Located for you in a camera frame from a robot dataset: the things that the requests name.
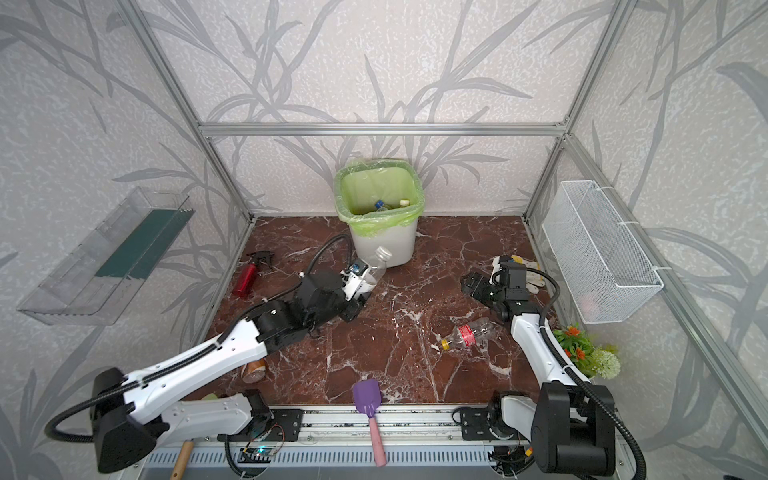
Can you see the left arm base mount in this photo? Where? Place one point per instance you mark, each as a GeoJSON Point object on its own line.
{"type": "Point", "coordinates": [279, 425]}

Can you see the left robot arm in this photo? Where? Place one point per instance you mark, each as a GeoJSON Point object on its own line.
{"type": "Point", "coordinates": [129, 415]}

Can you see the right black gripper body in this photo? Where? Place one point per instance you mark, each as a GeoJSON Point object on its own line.
{"type": "Point", "coordinates": [480, 287]}

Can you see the white trash bin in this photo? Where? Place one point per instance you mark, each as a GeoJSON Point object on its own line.
{"type": "Point", "coordinates": [398, 240]}

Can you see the artificial flower pot plant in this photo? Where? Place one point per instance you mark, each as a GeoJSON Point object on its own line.
{"type": "Point", "coordinates": [592, 360]}

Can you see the purple pink silicone spatula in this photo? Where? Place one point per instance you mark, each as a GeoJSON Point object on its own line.
{"type": "Point", "coordinates": [367, 399]}

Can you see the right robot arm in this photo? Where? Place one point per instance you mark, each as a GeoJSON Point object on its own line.
{"type": "Point", "coordinates": [573, 426]}

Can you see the aluminium front rail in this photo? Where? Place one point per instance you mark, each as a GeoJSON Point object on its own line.
{"type": "Point", "coordinates": [384, 423]}

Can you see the white wire mesh basket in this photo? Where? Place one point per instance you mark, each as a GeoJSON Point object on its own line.
{"type": "Point", "coordinates": [608, 274]}

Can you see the green bin liner bag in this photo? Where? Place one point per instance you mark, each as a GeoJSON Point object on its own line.
{"type": "Point", "coordinates": [358, 186]}

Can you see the pink label yellow cap bottle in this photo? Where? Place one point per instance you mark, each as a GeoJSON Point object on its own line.
{"type": "Point", "coordinates": [469, 334]}

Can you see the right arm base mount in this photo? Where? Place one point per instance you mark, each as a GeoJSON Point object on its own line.
{"type": "Point", "coordinates": [474, 423]}

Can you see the brown coffee bottle lying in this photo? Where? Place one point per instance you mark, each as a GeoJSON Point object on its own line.
{"type": "Point", "coordinates": [253, 372]}

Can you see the green wooden-handled spatula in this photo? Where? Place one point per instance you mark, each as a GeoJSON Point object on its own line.
{"type": "Point", "coordinates": [182, 461]}

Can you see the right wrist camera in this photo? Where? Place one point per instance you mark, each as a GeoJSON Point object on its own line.
{"type": "Point", "coordinates": [508, 271]}

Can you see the yellow snack wrapper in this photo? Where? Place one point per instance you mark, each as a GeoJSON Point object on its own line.
{"type": "Point", "coordinates": [534, 281]}

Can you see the clear acrylic wall shelf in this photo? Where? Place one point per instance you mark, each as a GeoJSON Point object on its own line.
{"type": "Point", "coordinates": [96, 282]}

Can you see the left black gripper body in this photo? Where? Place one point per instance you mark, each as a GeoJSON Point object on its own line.
{"type": "Point", "coordinates": [349, 306]}

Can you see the red spray bottle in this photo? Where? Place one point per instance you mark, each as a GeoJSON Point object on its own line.
{"type": "Point", "coordinates": [250, 271]}

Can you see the white yellow label bottle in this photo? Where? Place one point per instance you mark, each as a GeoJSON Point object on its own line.
{"type": "Point", "coordinates": [376, 265]}

